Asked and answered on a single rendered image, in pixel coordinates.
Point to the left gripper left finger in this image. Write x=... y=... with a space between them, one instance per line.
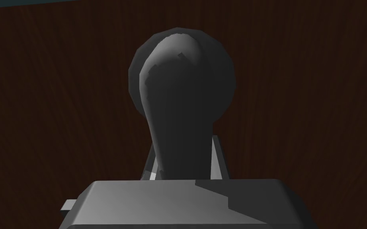
x=149 y=167

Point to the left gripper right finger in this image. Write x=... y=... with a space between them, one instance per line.
x=218 y=162

